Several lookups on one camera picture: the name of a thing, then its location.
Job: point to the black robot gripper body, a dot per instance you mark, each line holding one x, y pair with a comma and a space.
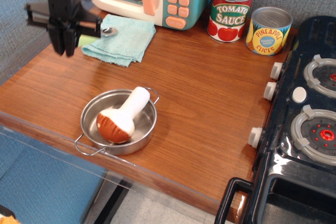
64, 14

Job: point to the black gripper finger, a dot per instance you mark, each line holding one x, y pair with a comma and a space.
71, 38
56, 37

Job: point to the spoon with yellow-green handle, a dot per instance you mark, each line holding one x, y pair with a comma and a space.
105, 33

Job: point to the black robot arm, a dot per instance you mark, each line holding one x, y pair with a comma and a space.
65, 21

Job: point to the light blue folded towel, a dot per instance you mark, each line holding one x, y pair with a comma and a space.
126, 46

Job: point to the plush brown white mushroom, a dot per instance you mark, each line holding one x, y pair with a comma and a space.
117, 125

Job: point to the small steel pan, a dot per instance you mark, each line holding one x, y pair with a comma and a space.
144, 123

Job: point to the tomato sauce can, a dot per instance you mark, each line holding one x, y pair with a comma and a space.
227, 19

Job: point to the pineapple slices can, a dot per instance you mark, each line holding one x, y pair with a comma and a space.
268, 30

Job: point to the black toy stove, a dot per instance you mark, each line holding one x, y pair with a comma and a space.
294, 168

